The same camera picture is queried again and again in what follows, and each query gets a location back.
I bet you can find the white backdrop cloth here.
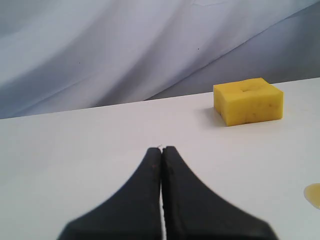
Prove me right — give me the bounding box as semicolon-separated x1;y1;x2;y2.
0;0;320;119

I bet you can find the yellow stain spot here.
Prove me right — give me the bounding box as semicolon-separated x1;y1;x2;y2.
303;183;320;209

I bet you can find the yellow sponge block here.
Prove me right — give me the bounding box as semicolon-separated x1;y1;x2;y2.
213;77;284;127

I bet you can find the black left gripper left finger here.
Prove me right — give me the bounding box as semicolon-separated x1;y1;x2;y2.
58;147;163;240

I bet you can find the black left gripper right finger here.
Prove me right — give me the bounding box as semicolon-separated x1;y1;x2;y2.
161;146;278;240

